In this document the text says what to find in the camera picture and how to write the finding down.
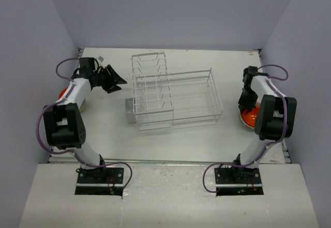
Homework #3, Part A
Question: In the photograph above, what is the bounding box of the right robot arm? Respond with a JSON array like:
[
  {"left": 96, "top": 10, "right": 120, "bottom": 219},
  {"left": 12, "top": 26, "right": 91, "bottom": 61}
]
[{"left": 231, "top": 66, "right": 297, "bottom": 183}]

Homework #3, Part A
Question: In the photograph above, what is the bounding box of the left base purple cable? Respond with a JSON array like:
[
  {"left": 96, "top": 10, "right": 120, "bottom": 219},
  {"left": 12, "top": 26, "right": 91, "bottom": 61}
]
[{"left": 103, "top": 160, "right": 133, "bottom": 194}]

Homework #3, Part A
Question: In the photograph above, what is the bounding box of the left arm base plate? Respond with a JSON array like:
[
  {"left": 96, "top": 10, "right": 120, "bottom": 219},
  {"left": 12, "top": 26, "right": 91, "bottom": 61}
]
[{"left": 74, "top": 167, "right": 124, "bottom": 196}]

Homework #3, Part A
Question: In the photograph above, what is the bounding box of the large orange bowl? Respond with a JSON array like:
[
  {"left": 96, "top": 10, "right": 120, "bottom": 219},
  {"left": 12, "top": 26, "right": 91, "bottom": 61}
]
[{"left": 58, "top": 87, "right": 68, "bottom": 101}]

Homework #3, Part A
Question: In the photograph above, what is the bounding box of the small orange bowl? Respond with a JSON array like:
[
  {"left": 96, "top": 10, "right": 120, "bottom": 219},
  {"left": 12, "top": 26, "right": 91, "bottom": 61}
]
[{"left": 239, "top": 108, "right": 259, "bottom": 127}]

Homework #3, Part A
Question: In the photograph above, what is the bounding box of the white wire dish rack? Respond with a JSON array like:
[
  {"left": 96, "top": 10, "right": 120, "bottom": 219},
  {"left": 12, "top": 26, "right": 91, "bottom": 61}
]
[{"left": 125, "top": 52, "right": 223, "bottom": 130}]

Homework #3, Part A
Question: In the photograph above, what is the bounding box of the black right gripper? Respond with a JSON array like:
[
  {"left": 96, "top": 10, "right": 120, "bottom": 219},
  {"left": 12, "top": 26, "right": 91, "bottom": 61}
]
[{"left": 238, "top": 87, "right": 259, "bottom": 115}]

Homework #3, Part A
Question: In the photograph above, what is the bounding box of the plain beige bowl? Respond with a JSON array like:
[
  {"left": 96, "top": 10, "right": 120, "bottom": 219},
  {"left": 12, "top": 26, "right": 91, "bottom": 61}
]
[{"left": 79, "top": 99, "right": 86, "bottom": 112}]

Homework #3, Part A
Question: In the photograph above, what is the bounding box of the large teal ceramic bowl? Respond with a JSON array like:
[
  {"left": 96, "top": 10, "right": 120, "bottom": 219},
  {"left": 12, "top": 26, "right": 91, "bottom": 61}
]
[{"left": 237, "top": 106, "right": 259, "bottom": 132}]

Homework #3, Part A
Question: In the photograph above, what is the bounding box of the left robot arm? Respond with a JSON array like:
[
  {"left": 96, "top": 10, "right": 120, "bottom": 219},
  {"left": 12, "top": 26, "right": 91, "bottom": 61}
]
[{"left": 36, "top": 57, "right": 127, "bottom": 183}]

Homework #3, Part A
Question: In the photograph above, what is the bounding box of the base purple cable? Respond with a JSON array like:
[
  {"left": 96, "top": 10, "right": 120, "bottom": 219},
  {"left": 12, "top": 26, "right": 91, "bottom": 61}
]
[
  {"left": 103, "top": 160, "right": 133, "bottom": 194},
  {"left": 202, "top": 162, "right": 249, "bottom": 194}
]

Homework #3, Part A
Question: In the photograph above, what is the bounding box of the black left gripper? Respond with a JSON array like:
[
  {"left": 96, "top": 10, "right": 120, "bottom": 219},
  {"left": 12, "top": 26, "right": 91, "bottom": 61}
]
[{"left": 94, "top": 65, "right": 126, "bottom": 94}]

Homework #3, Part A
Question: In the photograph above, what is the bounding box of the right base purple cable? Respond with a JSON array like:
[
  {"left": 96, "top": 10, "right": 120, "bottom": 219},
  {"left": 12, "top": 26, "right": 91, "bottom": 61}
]
[{"left": 202, "top": 162, "right": 249, "bottom": 194}]

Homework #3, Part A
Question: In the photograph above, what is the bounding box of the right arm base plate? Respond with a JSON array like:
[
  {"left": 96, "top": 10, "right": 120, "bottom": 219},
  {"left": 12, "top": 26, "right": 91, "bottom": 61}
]
[{"left": 214, "top": 166, "right": 264, "bottom": 196}]

